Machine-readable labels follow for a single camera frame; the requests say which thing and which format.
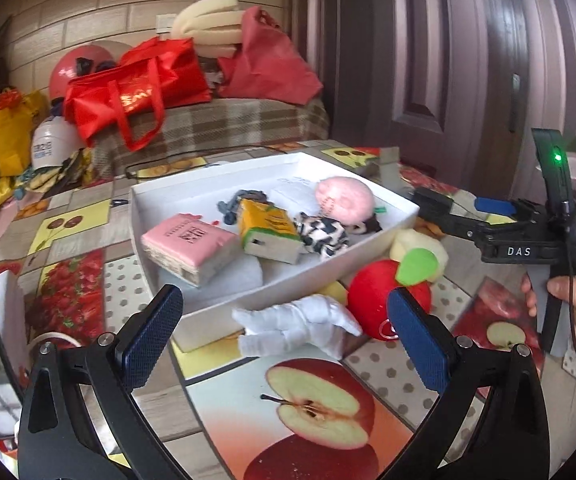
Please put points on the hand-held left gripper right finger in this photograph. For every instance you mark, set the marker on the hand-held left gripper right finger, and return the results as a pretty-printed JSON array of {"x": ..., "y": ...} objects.
[{"x": 417, "y": 340}]

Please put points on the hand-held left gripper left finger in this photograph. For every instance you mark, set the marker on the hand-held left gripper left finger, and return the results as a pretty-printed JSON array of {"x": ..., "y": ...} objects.
[{"x": 150, "y": 335}]

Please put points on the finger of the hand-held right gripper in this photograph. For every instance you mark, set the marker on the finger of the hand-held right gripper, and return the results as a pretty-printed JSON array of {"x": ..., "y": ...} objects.
[
  {"x": 462, "y": 227},
  {"x": 492, "y": 205}
]

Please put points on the pale yellow plush toy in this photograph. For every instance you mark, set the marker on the pale yellow plush toy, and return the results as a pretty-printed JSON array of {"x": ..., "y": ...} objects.
[{"x": 417, "y": 240}]

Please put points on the red apple plush toy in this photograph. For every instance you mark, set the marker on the red apple plush toy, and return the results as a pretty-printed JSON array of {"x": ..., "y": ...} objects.
[{"x": 367, "y": 295}]

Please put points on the small yellow plush toy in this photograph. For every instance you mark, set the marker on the small yellow plush toy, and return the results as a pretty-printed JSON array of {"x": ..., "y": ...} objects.
[{"x": 335, "y": 294}]

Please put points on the small dark plush toy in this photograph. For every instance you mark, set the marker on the small dark plush toy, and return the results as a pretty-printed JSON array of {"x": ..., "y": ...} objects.
[{"x": 365, "y": 225}]

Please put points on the pink book plush toy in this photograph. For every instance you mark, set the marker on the pink book plush toy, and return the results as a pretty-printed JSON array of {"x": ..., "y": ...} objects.
[{"x": 188, "y": 240}]

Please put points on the pink round plush toy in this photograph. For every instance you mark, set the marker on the pink round plush toy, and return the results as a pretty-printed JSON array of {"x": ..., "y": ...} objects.
[{"x": 343, "y": 200}]

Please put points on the black white patterned plush toy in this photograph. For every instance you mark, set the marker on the black white patterned plush toy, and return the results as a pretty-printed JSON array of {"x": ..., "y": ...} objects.
[{"x": 320, "y": 235}]

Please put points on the yellow green book plush toy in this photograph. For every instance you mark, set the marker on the yellow green book plush toy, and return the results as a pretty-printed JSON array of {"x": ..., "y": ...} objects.
[{"x": 268, "y": 227}]

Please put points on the white cardboard box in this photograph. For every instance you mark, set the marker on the white cardboard box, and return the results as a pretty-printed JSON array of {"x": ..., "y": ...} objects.
[{"x": 208, "y": 180}]

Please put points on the black charger block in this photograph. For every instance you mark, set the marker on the black charger block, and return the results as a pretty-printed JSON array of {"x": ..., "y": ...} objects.
[{"x": 430, "y": 200}]

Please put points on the fruit printed tablecloth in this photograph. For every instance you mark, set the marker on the fruit printed tablecloth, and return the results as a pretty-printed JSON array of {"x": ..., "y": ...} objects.
[{"x": 218, "y": 410}]

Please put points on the small black clip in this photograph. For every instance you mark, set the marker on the small black clip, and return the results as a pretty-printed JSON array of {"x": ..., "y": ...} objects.
[{"x": 119, "y": 202}]

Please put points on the white packaging box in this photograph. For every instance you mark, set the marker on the white packaging box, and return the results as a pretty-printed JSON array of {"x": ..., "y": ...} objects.
[{"x": 3, "y": 310}]

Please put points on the brown panel door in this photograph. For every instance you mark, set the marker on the brown panel door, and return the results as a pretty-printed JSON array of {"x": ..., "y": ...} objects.
[{"x": 417, "y": 60}]

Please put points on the white plastic canister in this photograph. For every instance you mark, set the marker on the white plastic canister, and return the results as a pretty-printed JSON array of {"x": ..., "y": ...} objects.
[{"x": 53, "y": 142}]

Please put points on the plaid sofa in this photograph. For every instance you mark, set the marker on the plaid sofa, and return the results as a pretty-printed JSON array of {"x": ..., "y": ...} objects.
[{"x": 228, "y": 125}]

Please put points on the yellow gift bag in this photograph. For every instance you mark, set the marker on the yellow gift bag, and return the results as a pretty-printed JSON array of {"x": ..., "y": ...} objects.
[{"x": 10, "y": 130}]

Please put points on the red tote bag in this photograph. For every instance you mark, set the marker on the red tote bag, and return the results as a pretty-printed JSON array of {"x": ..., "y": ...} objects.
[{"x": 138, "y": 85}]

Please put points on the red plastic bag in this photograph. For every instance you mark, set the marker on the red plastic bag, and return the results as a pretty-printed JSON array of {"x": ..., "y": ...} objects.
[{"x": 263, "y": 65}]

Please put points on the red round helmet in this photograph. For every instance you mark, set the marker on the red round helmet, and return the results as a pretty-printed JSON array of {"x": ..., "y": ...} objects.
[{"x": 68, "y": 75}]

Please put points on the bundle of cream foam strips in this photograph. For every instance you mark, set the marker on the bundle of cream foam strips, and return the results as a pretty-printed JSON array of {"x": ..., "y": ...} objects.
[{"x": 208, "y": 20}]

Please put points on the white wall socket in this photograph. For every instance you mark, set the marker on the white wall socket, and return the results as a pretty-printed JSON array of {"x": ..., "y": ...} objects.
[{"x": 166, "y": 22}]

